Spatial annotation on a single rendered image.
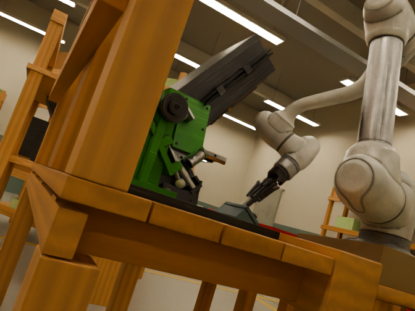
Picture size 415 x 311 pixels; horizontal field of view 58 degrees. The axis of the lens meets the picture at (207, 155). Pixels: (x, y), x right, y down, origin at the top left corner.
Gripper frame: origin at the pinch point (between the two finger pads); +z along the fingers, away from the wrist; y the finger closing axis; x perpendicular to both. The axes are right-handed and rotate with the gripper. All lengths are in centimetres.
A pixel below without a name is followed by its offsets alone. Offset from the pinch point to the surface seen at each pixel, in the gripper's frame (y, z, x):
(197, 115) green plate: 3.7, -4.8, 37.0
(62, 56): 418, -69, 138
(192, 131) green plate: 1.9, 1.2, 33.9
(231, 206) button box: -4.3, 6.5, 5.4
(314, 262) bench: -61, 20, 10
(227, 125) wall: 895, -476, -199
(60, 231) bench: -61, 52, 47
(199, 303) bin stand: 26, 31, -32
